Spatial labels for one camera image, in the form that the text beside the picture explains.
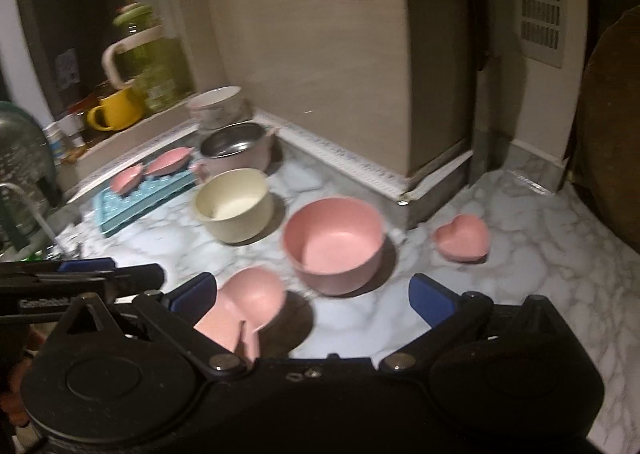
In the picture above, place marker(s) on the pink bowl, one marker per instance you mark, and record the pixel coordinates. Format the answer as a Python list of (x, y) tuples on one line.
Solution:
[(330, 254)]

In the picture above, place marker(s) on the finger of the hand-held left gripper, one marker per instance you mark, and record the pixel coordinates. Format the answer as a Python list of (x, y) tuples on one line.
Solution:
[(135, 278), (75, 266)]

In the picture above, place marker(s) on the pink apple-shaped dish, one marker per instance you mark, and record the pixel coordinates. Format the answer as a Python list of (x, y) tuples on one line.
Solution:
[(127, 179)]

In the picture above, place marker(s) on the round wooden cutting board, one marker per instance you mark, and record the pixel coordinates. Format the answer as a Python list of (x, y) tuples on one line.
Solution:
[(610, 133)]

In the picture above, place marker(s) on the chrome faucet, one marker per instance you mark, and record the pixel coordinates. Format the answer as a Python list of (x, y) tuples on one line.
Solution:
[(30, 206)]

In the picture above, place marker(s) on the small white bottle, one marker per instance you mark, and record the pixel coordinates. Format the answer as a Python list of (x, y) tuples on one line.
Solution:
[(55, 141)]

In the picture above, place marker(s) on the grey window sticker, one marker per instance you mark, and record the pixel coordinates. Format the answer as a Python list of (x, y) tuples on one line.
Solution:
[(67, 68)]

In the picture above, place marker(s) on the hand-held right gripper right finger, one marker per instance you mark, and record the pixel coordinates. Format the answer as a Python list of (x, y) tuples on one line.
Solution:
[(430, 301)]

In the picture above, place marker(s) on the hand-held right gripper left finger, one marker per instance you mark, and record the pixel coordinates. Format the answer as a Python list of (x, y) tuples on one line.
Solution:
[(192, 296)]

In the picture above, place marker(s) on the metal colander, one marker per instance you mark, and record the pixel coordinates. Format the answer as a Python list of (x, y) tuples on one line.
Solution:
[(25, 148)]

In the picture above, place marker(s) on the pink steel pot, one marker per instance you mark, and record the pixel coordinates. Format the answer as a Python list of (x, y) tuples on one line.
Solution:
[(235, 153)]

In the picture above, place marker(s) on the blue ice cube tray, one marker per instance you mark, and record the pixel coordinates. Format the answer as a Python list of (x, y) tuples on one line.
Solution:
[(145, 204)]

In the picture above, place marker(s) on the white floral bowl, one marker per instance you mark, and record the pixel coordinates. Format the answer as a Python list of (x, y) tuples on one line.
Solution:
[(215, 103)]

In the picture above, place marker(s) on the pink leaf-shaped dish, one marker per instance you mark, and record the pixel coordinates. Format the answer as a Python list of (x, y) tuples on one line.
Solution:
[(170, 161)]

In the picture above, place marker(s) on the pink heart-shaped dish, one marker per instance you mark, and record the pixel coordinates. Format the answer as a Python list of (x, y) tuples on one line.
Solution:
[(462, 239)]

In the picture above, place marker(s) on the green glass jar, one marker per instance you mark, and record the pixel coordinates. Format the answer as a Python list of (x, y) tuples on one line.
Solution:
[(155, 63)]

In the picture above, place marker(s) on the yellow mug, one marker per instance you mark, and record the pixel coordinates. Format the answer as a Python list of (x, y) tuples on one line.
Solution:
[(122, 111)]

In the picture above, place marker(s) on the cream bowl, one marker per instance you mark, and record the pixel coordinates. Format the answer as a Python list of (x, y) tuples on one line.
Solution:
[(235, 214)]

